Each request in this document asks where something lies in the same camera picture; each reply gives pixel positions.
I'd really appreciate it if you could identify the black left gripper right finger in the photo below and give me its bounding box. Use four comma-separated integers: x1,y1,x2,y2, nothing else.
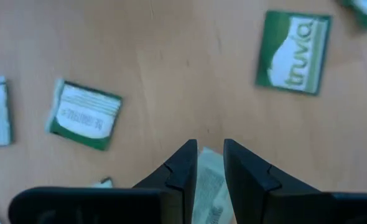
223,138,367,224

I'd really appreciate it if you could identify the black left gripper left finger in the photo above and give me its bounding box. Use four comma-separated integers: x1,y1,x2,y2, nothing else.
8,138,199,224

